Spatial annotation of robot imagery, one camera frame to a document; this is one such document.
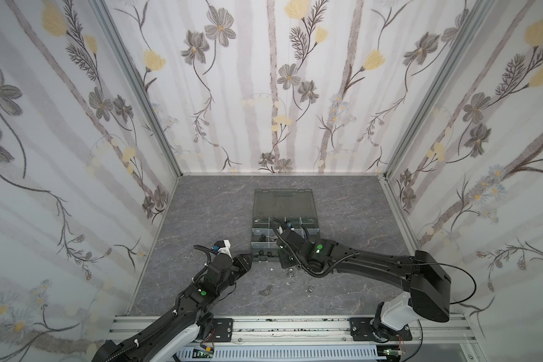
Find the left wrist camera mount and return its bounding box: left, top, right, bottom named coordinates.
left=214, top=239, right=232, bottom=257

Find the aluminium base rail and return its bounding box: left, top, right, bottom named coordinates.
left=108, top=311, right=485, bottom=362

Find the green transparent compartment box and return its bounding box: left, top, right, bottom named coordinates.
left=250, top=189, right=321, bottom=261

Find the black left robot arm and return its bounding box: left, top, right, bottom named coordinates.
left=92, top=251, right=253, bottom=361

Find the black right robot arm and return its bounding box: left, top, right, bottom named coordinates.
left=274, top=227, right=452, bottom=336

